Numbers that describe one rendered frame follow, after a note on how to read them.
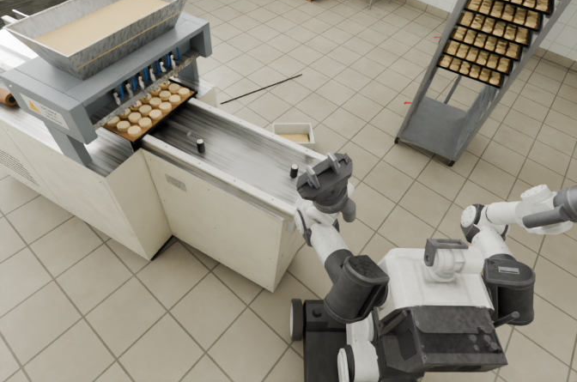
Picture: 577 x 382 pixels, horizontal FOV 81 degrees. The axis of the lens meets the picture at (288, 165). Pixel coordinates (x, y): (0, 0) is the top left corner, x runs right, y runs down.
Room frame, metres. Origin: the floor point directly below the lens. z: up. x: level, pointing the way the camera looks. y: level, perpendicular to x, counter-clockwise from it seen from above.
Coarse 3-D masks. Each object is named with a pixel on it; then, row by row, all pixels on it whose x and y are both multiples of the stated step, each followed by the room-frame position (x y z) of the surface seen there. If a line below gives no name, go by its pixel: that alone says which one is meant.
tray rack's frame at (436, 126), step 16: (448, 96) 2.47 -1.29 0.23; (416, 112) 2.29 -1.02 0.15; (432, 112) 2.32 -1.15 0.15; (448, 112) 2.35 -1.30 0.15; (464, 112) 2.38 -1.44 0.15; (416, 128) 2.09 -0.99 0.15; (432, 128) 2.12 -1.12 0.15; (448, 128) 2.15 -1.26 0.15; (416, 144) 1.93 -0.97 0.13; (432, 144) 1.93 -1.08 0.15; (448, 144) 1.95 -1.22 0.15
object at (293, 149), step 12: (192, 108) 1.18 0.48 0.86; (204, 108) 1.15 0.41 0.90; (216, 108) 1.16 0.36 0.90; (216, 120) 1.13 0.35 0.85; (228, 120) 1.10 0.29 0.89; (240, 120) 1.10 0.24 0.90; (240, 132) 1.08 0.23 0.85; (252, 132) 1.06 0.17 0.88; (264, 132) 1.05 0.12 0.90; (276, 144) 1.01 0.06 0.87; (288, 144) 0.99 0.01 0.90; (300, 156) 0.97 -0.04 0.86; (312, 156) 0.95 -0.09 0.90; (324, 156) 0.95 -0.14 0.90
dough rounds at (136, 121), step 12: (168, 84) 1.26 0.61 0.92; (156, 96) 1.19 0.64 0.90; (168, 96) 1.18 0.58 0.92; (180, 96) 1.21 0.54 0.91; (132, 108) 1.08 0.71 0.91; (144, 108) 1.08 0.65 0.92; (156, 108) 1.11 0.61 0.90; (168, 108) 1.10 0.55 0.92; (120, 120) 1.00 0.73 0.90; (132, 120) 1.00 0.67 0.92; (144, 120) 1.00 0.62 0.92; (156, 120) 1.03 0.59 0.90; (120, 132) 0.94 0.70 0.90; (132, 132) 0.93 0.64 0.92
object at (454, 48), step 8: (448, 48) 2.03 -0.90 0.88; (456, 48) 2.05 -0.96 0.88; (464, 48) 2.05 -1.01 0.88; (472, 48) 2.07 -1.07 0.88; (464, 56) 1.97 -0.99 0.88; (472, 56) 1.97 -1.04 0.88; (480, 56) 1.99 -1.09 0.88; (488, 56) 2.04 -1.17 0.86; (496, 56) 2.01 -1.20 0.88; (488, 64) 1.91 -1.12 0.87; (496, 64) 1.94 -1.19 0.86; (504, 64) 1.92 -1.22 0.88
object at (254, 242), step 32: (192, 128) 1.08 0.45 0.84; (224, 128) 1.10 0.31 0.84; (160, 160) 0.88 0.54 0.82; (224, 160) 0.91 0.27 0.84; (256, 160) 0.94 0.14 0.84; (288, 160) 0.96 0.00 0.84; (160, 192) 0.91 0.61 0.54; (192, 192) 0.82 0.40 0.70; (224, 192) 0.76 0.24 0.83; (288, 192) 0.79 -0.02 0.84; (192, 224) 0.84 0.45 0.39; (224, 224) 0.76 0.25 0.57; (256, 224) 0.70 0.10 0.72; (224, 256) 0.77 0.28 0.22; (256, 256) 0.70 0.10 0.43; (288, 256) 0.79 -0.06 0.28
